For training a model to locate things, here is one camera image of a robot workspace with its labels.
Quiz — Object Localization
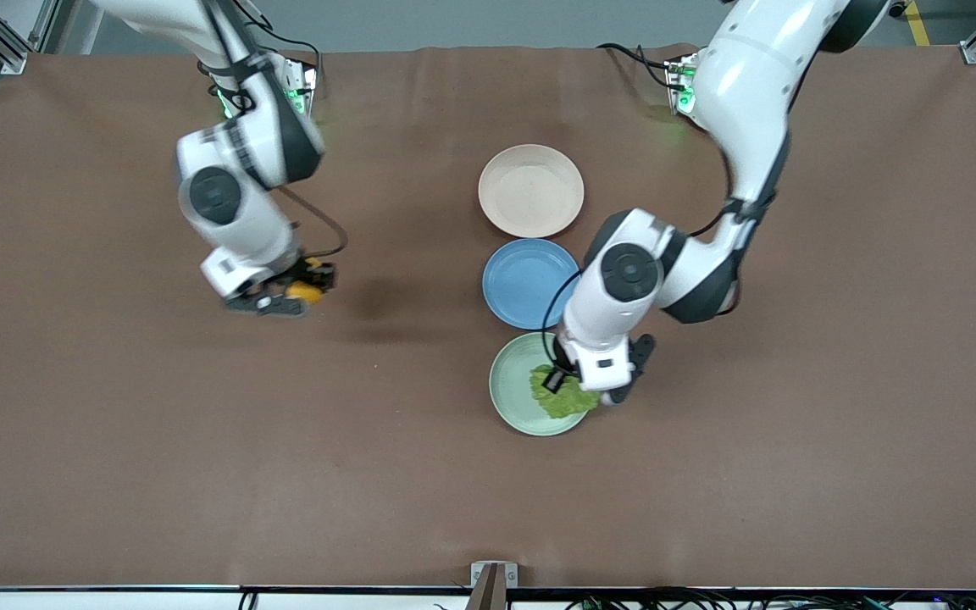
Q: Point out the green lettuce leaf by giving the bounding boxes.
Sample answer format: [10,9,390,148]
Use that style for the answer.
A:
[529,364,601,420]

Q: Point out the pale green round plate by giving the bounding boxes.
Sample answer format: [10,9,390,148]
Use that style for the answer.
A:
[489,331,596,437]

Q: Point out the blue round plate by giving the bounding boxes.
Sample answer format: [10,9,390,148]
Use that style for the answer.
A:
[482,238,583,330]

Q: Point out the cream round plate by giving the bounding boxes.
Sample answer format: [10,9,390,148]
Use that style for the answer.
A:
[478,143,585,240]

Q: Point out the brown table cloth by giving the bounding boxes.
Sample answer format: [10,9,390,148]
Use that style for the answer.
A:
[0,44,976,590]

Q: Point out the metal table edge bracket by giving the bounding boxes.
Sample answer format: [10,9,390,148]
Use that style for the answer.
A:
[471,561,519,610]

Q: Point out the black arm base cable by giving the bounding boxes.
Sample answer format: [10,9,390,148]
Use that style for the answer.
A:
[596,42,677,90]

